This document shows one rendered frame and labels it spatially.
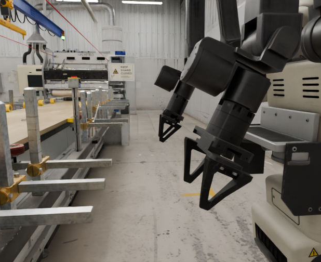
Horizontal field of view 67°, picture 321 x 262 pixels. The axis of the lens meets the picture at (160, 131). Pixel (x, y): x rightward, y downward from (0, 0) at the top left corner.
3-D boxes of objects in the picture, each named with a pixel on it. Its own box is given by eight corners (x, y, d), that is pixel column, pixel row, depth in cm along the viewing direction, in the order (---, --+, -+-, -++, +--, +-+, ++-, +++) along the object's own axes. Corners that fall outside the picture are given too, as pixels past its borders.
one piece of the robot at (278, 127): (273, 171, 79) (278, 105, 75) (344, 215, 52) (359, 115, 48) (225, 173, 78) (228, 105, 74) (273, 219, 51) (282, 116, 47)
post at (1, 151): (20, 239, 85) (4, 100, 76) (15, 246, 81) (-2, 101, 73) (9, 240, 84) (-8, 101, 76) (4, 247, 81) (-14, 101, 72)
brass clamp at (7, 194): (28, 187, 89) (27, 174, 88) (10, 205, 76) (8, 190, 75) (11, 188, 88) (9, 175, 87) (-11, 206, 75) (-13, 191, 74)
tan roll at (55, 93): (122, 95, 486) (122, 89, 484) (122, 96, 474) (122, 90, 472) (48, 96, 472) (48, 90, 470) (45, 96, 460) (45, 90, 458)
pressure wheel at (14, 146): (9, 174, 102) (5, 147, 100) (2, 170, 107) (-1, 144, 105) (29, 170, 107) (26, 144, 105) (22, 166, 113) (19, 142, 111)
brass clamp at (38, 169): (52, 166, 113) (51, 156, 113) (41, 177, 100) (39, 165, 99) (38, 167, 113) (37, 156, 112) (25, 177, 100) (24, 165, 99)
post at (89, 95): (93, 143, 232) (91, 92, 223) (92, 144, 228) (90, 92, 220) (89, 143, 231) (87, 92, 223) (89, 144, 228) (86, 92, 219)
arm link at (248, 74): (282, 77, 34) (262, 79, 40) (241, 55, 33) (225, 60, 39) (259, 122, 35) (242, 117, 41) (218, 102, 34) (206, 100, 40)
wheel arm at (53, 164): (112, 166, 113) (111, 157, 112) (111, 168, 110) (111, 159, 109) (13, 169, 109) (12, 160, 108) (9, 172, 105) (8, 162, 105)
